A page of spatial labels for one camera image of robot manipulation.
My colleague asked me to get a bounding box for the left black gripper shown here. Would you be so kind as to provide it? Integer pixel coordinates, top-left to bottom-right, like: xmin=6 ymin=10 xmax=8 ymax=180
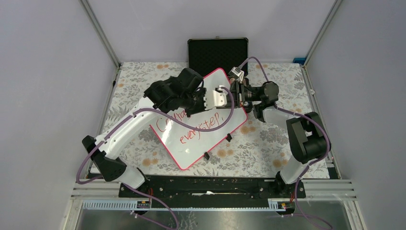
xmin=181 ymin=88 xmax=214 ymax=118

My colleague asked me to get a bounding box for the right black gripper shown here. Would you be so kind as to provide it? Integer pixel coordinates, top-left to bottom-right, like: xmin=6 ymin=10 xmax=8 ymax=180
xmin=224 ymin=81 xmax=262 ymax=109

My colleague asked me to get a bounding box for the pink framed whiteboard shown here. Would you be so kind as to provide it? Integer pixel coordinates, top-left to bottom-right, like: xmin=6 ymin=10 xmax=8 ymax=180
xmin=147 ymin=67 xmax=248 ymax=171

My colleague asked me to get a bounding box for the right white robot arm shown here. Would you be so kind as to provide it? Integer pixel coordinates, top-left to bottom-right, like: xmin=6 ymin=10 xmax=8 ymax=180
xmin=230 ymin=81 xmax=331 ymax=197

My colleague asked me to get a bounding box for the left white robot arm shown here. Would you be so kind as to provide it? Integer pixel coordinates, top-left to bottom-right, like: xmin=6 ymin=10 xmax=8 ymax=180
xmin=78 ymin=68 xmax=206 ymax=197

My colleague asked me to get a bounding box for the black whiteboard clip upper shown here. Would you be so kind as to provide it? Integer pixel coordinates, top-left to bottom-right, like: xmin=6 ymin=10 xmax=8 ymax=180
xmin=225 ymin=133 xmax=232 ymax=142

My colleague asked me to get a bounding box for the black whiteboard clip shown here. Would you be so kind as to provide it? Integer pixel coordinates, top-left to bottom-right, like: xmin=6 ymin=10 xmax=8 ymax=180
xmin=225 ymin=133 xmax=232 ymax=142
xmin=204 ymin=152 xmax=210 ymax=160

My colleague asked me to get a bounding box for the black whiteboard clip lower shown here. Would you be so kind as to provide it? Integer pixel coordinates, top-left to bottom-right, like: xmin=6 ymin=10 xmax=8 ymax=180
xmin=204 ymin=152 xmax=210 ymax=160

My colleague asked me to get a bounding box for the black poker chip case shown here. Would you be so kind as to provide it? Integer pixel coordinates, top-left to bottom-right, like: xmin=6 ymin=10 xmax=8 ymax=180
xmin=187 ymin=37 xmax=248 ymax=76

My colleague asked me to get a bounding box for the blue box in corner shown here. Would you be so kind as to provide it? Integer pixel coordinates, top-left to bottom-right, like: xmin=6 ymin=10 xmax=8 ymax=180
xmin=292 ymin=57 xmax=306 ymax=65

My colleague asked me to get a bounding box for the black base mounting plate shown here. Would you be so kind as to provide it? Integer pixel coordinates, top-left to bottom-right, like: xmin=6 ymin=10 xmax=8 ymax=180
xmin=138 ymin=175 xmax=306 ymax=206

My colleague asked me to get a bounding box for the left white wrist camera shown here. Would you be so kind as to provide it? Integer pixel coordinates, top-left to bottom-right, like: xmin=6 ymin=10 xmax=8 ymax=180
xmin=203 ymin=85 xmax=227 ymax=110

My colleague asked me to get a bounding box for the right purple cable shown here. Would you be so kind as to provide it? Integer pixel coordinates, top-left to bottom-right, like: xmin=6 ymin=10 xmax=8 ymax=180
xmin=238 ymin=56 xmax=333 ymax=229

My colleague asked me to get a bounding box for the purple cable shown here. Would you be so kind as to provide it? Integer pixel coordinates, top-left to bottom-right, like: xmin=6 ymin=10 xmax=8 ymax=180
xmin=75 ymin=87 xmax=236 ymax=230
xmin=238 ymin=56 xmax=333 ymax=229

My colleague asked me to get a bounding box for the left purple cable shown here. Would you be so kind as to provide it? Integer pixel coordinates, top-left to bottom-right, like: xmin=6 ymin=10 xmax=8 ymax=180
xmin=75 ymin=87 xmax=236 ymax=230

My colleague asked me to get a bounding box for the white slotted cable duct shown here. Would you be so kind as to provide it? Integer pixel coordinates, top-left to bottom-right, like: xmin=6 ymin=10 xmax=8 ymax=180
xmin=82 ymin=200 xmax=286 ymax=212

